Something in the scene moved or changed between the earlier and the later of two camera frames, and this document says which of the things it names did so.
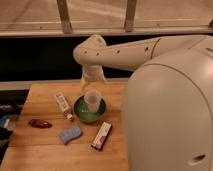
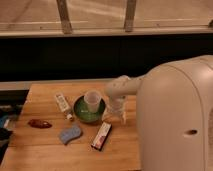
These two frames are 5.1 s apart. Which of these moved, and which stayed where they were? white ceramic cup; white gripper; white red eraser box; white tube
Moved: white gripper
Stayed: white red eraser box; white tube; white ceramic cup
